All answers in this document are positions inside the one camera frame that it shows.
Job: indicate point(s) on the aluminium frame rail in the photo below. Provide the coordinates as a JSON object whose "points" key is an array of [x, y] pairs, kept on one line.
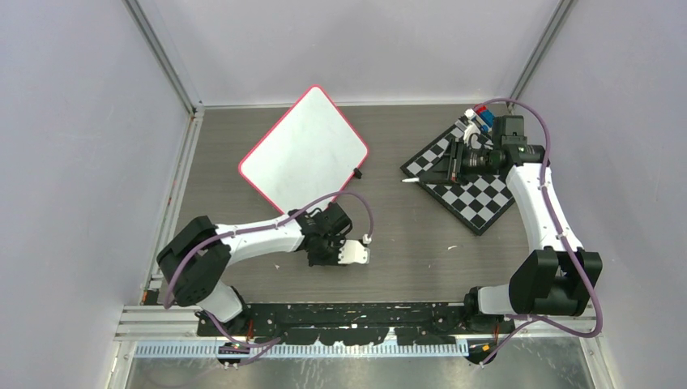
{"points": [[188, 332]]}

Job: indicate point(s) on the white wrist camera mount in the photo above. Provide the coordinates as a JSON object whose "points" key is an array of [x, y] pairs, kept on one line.
{"points": [[474, 124], [353, 252]]}

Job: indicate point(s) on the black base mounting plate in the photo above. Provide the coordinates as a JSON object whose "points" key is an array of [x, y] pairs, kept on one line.
{"points": [[357, 324]]}

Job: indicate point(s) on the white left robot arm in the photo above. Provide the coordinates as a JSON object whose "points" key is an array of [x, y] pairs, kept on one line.
{"points": [[196, 258]]}

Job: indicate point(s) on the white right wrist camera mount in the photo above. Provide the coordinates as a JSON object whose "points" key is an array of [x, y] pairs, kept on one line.
{"points": [[474, 124]]}

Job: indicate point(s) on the pink-framed whiteboard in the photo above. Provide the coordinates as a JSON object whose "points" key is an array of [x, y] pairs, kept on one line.
{"points": [[311, 151]]}

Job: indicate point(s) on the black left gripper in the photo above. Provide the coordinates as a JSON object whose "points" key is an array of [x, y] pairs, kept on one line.
{"points": [[339, 241]]}

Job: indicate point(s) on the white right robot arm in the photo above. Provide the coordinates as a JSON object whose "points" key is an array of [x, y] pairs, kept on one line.
{"points": [[558, 277]]}

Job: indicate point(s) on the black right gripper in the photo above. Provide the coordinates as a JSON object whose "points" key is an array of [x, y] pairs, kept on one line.
{"points": [[450, 170]]}

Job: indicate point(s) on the red blue toy blocks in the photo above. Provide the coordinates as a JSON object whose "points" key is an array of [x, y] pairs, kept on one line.
{"points": [[483, 118]]}

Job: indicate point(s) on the black white chessboard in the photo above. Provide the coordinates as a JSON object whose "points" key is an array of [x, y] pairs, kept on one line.
{"points": [[478, 204]]}

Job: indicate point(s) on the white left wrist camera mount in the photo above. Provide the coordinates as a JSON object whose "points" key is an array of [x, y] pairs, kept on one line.
{"points": [[353, 252]]}

